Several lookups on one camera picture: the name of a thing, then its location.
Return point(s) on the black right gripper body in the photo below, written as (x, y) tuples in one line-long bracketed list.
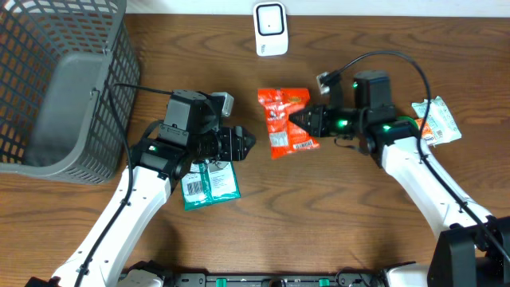
[(345, 121)]

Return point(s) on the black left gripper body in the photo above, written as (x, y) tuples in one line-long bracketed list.
[(214, 146)]

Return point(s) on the orange red snack bag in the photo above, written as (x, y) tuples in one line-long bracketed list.
[(285, 137)]

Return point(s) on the green 3M cloth package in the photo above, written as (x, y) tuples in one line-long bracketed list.
[(209, 183)]

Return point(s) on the small orange box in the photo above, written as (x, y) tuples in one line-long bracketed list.
[(428, 133)]

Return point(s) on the light teal wipes packet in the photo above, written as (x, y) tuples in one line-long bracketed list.
[(440, 120)]

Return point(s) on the green lid jar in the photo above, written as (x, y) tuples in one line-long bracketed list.
[(412, 121)]

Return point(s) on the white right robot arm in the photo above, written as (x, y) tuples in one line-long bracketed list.
[(472, 245)]

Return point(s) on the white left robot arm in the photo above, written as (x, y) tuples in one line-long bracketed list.
[(154, 168)]

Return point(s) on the white barcode scanner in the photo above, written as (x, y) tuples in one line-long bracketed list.
[(271, 29)]

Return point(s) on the grey plastic mesh basket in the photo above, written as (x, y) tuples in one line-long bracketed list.
[(68, 77)]

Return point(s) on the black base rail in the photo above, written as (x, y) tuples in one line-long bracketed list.
[(275, 280)]

